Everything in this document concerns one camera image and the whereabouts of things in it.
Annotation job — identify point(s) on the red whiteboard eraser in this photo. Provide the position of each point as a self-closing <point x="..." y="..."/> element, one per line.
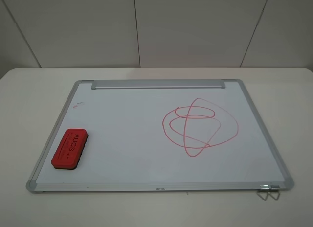
<point x="70" y="149"/>

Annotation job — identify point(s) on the grey whiteboard marker tray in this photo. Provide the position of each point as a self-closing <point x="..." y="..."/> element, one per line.
<point x="159" y="84"/>

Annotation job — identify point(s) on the metal binder clip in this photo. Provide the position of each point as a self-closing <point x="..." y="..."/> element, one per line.
<point x="266" y="191"/>

